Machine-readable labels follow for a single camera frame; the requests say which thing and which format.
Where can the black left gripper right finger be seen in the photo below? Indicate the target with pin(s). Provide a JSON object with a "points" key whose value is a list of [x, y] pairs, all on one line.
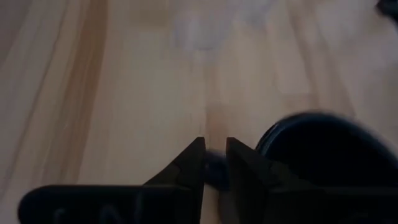
{"points": [[245, 174]]}

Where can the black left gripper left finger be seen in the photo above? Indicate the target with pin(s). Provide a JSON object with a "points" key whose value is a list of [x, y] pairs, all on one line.
{"points": [[186, 168]]}

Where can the dark blue enamel mug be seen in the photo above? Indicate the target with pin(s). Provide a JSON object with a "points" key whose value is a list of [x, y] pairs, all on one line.
{"points": [[326, 152]]}

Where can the small clear footed cup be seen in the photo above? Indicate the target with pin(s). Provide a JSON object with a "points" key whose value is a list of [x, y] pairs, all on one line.
{"points": [[202, 34]]}

